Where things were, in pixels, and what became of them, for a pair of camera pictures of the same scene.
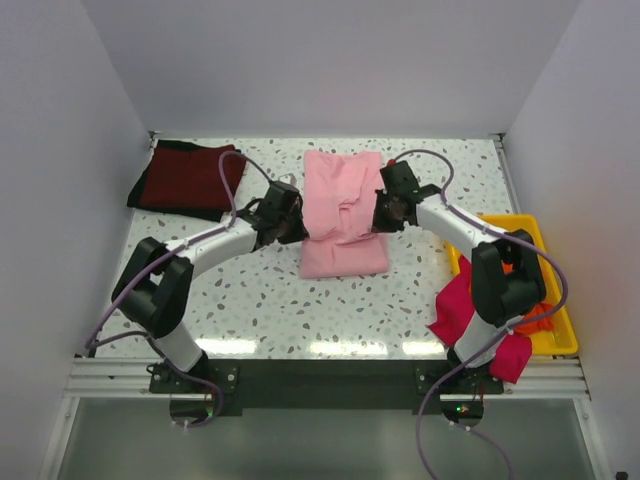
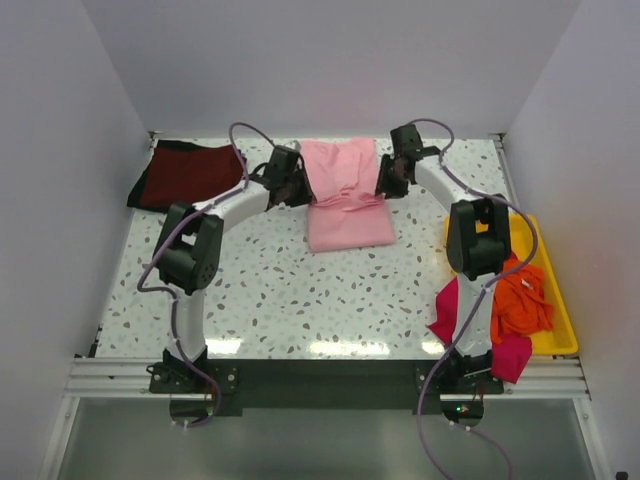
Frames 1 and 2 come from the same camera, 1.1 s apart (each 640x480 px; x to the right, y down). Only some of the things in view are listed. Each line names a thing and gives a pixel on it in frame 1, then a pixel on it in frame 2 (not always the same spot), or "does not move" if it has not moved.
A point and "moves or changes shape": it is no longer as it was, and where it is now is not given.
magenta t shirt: (453, 313) does not move
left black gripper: (301, 232) to (306, 195)
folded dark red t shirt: (190, 178) does not move
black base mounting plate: (327, 386) does not move
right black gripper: (379, 224) to (383, 183)
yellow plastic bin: (558, 337) does not move
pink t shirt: (339, 194) moves or changes shape
